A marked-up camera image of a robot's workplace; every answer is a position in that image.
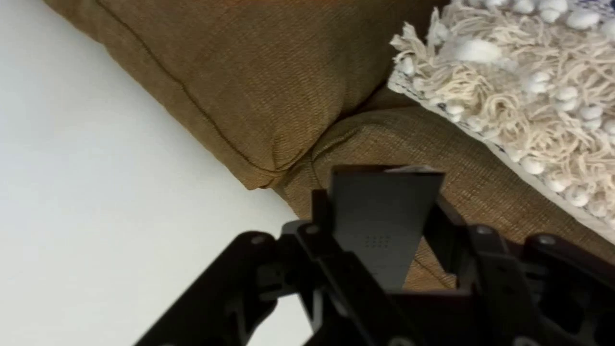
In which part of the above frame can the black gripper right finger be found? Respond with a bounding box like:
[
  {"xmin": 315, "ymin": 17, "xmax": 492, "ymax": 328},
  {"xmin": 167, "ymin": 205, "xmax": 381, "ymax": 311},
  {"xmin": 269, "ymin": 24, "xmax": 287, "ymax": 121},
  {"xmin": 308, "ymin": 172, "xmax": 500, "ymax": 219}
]
[{"xmin": 421, "ymin": 197, "xmax": 615, "ymax": 346}]

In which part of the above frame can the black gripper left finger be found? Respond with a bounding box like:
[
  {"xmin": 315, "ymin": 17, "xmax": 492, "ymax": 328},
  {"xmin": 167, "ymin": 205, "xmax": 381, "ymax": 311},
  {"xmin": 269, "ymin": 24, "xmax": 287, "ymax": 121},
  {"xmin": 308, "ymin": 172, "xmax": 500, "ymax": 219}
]
[{"xmin": 133, "ymin": 188, "xmax": 411, "ymax": 346}]

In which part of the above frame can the black remote control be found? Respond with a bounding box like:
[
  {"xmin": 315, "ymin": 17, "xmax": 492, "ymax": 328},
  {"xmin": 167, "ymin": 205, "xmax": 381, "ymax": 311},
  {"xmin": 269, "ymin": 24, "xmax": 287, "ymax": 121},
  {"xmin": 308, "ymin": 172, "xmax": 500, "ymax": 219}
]
[{"xmin": 329, "ymin": 163, "xmax": 448, "ymax": 294}]

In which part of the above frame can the brown fabric couch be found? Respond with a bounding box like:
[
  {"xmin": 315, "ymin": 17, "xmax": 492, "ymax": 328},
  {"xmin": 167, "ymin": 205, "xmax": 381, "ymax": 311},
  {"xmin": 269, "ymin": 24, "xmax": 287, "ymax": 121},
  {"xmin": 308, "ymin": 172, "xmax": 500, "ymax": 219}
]
[{"xmin": 44, "ymin": 0, "xmax": 615, "ymax": 294}]

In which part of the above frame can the blue white tassel pillow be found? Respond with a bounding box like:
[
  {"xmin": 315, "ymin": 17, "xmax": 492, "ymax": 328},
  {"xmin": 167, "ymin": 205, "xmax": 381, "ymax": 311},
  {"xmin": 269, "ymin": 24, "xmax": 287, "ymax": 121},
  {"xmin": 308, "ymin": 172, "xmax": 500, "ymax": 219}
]
[{"xmin": 386, "ymin": 0, "xmax": 615, "ymax": 245}]

